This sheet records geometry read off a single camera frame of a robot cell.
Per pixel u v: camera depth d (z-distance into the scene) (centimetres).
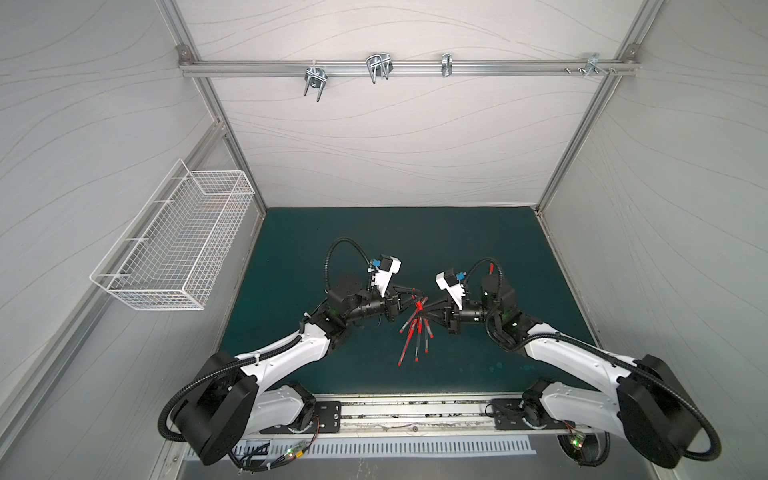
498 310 62
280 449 70
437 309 69
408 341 86
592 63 77
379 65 77
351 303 64
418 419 75
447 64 78
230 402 40
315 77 79
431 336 86
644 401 41
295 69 77
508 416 73
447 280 67
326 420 74
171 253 68
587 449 72
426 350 84
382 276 66
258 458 69
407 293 69
